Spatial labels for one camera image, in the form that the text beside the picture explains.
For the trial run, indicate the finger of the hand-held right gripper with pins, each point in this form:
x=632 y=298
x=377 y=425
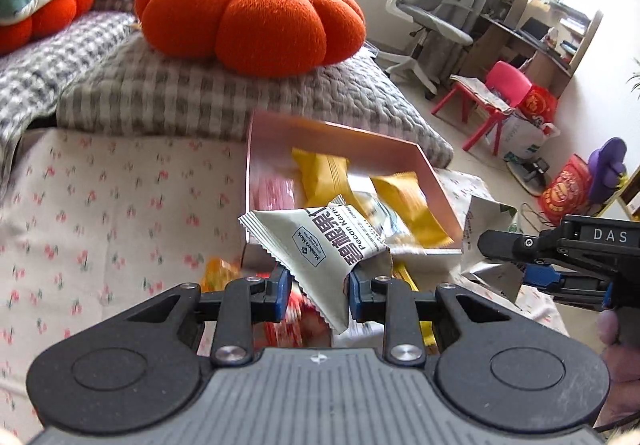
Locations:
x=510 y=246
x=542 y=277

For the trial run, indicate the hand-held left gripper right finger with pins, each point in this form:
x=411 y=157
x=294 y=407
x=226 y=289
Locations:
x=357 y=295

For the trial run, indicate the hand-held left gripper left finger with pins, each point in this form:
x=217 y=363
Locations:
x=280 y=292

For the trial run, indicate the white leaf print packet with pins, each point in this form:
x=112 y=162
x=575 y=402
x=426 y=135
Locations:
x=487 y=220

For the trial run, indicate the red white candy packet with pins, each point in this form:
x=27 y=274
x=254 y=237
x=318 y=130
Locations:
x=305 y=325

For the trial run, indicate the white nut snack packet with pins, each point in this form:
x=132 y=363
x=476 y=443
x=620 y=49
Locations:
x=310 y=250

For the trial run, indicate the pink white cardboard box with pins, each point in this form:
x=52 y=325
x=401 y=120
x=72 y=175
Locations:
x=340 y=140

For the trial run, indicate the person's right hand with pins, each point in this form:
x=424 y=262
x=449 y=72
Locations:
x=625 y=375

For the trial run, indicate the orange snack packet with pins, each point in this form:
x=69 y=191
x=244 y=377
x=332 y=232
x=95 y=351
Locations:
x=220 y=272

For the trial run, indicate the red yellow printed bag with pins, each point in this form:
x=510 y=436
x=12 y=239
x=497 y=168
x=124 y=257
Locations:
x=565 y=190

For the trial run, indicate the clear cracker packet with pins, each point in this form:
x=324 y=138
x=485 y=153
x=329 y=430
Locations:
x=387 y=220

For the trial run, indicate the purple plush toy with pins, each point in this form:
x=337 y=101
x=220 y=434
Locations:
x=607 y=170

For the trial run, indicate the pink wafer packet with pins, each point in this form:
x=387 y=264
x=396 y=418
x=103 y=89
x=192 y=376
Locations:
x=272 y=192

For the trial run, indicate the large yellow snack packet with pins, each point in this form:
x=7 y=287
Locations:
x=410 y=205

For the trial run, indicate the white shopping bag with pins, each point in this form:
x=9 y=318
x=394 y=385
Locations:
x=525 y=137

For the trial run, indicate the red gift bag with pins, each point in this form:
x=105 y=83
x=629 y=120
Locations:
x=540 y=105

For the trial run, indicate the patterned paper sheet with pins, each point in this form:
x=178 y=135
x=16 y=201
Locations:
x=480 y=92

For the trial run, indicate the pink plastic child chair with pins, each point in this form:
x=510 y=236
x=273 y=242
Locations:
x=505 y=77

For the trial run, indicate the green houseplant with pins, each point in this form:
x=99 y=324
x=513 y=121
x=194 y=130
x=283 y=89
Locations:
x=635 y=77

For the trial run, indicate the wooden desk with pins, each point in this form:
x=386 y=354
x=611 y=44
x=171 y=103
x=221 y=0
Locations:
x=545 y=40

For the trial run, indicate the grey checked pillow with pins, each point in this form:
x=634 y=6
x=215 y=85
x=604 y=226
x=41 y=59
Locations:
x=200 y=95

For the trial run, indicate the grey office chair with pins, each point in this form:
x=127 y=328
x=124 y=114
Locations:
x=430 y=10

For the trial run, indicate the large orange pumpkin cushion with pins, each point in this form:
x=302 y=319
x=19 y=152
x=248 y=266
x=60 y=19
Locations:
x=250 y=15

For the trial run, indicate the grey checked blanket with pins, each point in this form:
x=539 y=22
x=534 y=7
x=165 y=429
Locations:
x=40 y=75

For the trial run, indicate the small orange pumpkin cushion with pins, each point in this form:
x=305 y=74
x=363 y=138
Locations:
x=50 y=12

